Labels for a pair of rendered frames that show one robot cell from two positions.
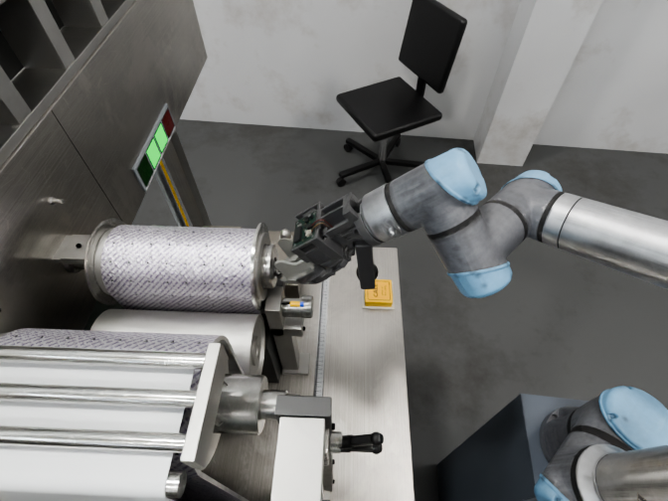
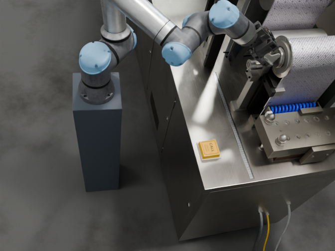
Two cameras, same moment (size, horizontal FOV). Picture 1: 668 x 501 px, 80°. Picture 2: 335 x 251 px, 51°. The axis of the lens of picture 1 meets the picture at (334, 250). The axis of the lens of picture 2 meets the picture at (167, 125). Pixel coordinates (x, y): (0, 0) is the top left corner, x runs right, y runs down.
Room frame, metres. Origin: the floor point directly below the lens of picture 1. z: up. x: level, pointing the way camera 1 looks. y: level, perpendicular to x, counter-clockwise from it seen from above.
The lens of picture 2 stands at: (1.10, -0.60, 2.11)
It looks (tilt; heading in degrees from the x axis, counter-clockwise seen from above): 57 degrees down; 153
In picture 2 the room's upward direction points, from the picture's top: 14 degrees clockwise
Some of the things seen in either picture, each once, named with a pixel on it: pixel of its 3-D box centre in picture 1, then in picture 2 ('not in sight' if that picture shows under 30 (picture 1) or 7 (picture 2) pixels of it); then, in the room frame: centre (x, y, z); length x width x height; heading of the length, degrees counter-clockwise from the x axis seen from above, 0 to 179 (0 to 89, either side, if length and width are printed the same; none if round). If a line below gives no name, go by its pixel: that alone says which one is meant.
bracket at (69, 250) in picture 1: (77, 248); not in sight; (0.40, 0.42, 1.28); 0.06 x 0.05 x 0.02; 88
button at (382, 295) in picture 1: (378, 292); (209, 149); (0.54, -0.11, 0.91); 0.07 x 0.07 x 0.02; 88
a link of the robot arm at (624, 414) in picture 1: (622, 429); (96, 62); (0.17, -0.50, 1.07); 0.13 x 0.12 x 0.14; 133
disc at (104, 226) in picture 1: (113, 261); not in sight; (0.40, 0.38, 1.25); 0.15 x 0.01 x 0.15; 178
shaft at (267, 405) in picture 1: (289, 405); not in sight; (0.13, 0.05, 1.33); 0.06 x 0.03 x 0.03; 88
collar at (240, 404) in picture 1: (237, 403); not in sight; (0.14, 0.11, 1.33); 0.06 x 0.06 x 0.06; 88
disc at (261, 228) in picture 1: (261, 265); (280, 57); (0.39, 0.12, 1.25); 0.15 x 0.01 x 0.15; 178
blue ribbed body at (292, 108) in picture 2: not in sight; (293, 108); (0.47, 0.24, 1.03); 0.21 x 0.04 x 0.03; 88
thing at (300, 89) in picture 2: not in sight; (299, 90); (0.45, 0.24, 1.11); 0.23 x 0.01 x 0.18; 88
